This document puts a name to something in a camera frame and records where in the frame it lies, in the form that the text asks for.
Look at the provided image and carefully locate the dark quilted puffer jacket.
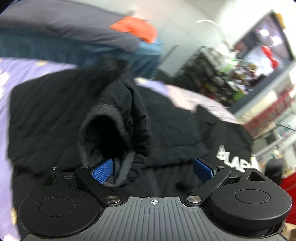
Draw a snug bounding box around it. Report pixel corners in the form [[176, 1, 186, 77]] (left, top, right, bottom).
[[6, 54, 209, 239]]

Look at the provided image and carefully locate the red object at edge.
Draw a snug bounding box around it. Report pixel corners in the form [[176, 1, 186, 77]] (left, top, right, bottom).
[[278, 174, 296, 225]]

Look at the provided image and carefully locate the grey lavender blanket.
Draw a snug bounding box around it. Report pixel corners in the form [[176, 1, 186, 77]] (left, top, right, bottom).
[[1, 1, 141, 52]]

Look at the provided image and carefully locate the orange cloth on bed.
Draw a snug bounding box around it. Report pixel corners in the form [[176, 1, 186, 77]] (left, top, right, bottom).
[[109, 16, 158, 44]]

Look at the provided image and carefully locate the black wire storage rack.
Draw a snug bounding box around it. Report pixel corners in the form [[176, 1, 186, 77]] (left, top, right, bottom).
[[172, 46, 245, 108]]

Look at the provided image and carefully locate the wall mounted dark screen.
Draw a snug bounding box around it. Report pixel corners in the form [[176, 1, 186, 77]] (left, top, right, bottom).
[[233, 11, 295, 70]]

